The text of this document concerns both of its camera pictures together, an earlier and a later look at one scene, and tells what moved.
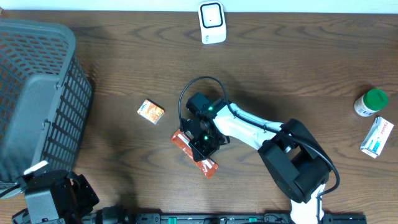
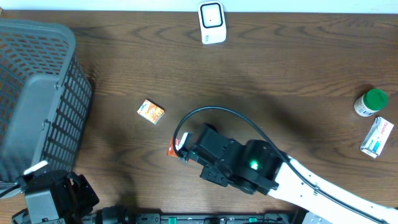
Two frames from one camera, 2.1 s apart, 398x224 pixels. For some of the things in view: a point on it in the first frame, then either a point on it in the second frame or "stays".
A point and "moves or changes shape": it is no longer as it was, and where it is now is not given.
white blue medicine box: [376, 137] stays
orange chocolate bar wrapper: [208, 167] moves or changes shape
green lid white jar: [373, 100] stays
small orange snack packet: [151, 111] stays
